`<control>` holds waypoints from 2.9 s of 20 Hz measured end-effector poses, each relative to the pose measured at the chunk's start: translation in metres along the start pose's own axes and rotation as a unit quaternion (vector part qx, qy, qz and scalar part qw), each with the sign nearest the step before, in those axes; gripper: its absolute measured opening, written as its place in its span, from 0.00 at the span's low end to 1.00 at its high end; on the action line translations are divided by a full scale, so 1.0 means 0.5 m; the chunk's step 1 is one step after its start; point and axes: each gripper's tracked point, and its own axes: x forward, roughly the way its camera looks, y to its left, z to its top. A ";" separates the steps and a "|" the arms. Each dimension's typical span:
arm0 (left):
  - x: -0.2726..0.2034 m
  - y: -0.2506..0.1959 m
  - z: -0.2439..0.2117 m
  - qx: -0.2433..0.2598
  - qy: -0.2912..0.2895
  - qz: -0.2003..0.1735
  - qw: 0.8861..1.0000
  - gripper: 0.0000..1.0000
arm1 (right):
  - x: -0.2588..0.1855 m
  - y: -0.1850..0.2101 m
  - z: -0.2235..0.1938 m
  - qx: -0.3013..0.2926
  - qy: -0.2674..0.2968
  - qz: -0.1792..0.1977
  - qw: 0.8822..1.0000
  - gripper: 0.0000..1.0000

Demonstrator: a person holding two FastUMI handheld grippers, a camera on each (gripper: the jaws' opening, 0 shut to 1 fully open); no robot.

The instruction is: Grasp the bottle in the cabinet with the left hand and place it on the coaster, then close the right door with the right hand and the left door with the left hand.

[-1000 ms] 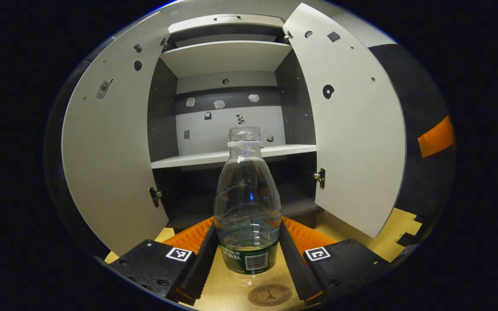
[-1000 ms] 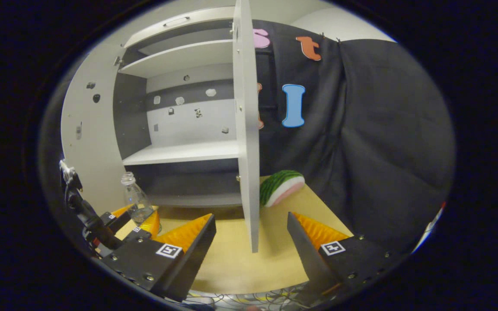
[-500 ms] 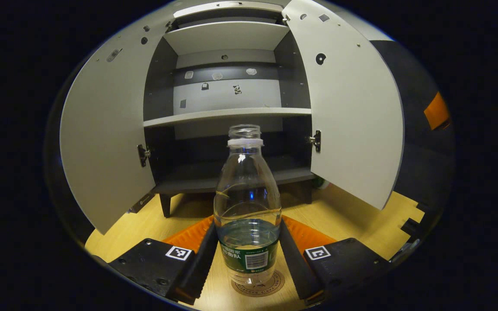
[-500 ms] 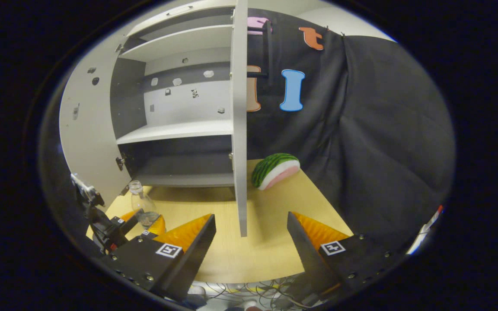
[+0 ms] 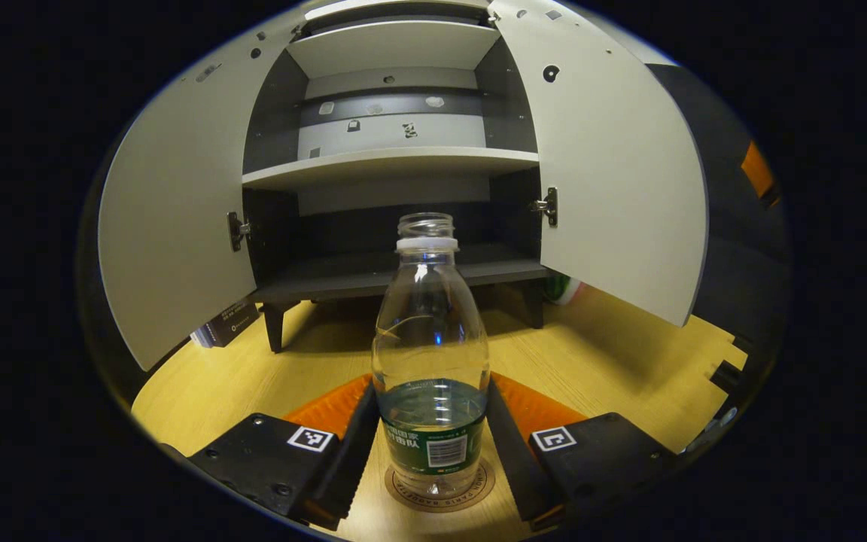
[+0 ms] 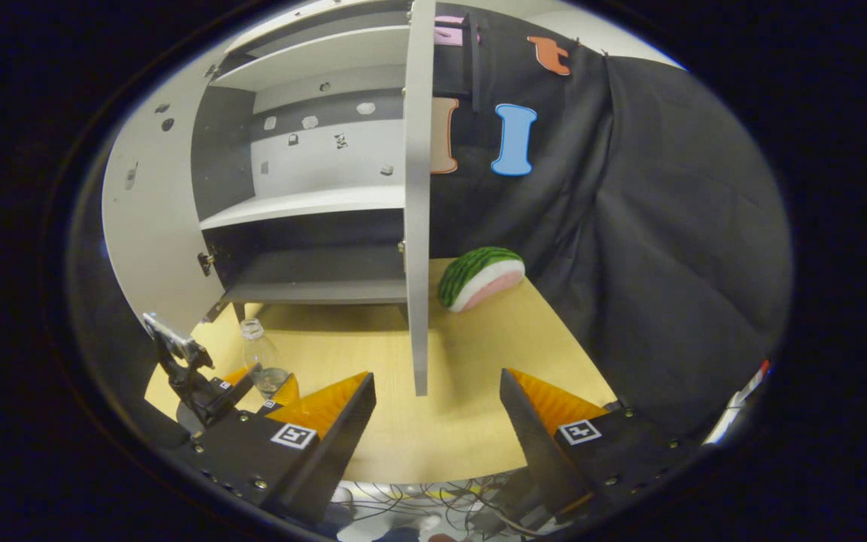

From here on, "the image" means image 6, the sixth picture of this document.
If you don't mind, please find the clear plastic bottle green label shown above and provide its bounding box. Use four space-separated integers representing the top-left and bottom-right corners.
240 318 291 400

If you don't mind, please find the white red object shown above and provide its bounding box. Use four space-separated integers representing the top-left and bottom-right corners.
704 360 773 446

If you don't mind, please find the black backdrop cloth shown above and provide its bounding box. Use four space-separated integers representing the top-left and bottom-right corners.
430 4 792 445

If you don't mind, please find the white cabinet drawer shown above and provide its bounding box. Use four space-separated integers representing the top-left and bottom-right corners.
227 0 412 53

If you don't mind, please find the tangle of cables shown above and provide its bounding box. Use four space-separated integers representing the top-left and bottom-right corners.
343 476 547 537

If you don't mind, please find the white cabinet door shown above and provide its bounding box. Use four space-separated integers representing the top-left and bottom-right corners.
101 53 269 336
402 0 436 397

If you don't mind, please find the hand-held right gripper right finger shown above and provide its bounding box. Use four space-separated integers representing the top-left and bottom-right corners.
499 369 705 524

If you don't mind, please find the white grey cabinet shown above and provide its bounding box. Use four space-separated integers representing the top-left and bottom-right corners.
191 0 434 324

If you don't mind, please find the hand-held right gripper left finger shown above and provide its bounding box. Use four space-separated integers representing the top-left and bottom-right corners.
178 371 376 528

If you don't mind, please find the watermelon slice toy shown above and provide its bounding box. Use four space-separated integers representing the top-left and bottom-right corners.
437 247 526 313

